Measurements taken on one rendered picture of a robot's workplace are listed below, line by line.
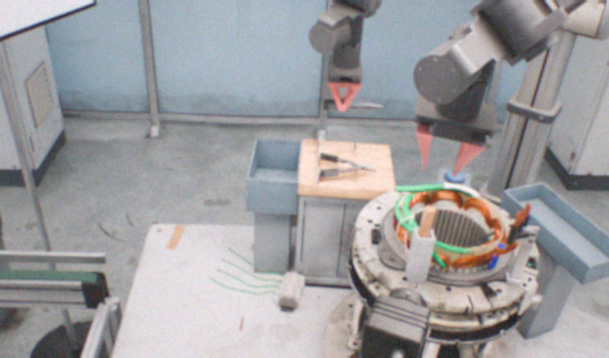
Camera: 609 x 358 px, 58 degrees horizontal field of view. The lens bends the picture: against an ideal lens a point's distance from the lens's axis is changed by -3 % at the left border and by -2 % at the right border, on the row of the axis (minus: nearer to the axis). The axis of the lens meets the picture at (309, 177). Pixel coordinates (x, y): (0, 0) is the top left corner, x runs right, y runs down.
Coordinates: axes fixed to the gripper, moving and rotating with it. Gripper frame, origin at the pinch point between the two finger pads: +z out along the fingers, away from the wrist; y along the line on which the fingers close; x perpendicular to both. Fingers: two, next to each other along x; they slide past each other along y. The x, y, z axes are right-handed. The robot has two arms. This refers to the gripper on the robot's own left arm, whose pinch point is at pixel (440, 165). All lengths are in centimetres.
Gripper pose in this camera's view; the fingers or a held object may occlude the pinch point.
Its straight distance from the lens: 79.2
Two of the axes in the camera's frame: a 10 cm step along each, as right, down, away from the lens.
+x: 2.4, -5.9, 7.7
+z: -0.9, 7.8, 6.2
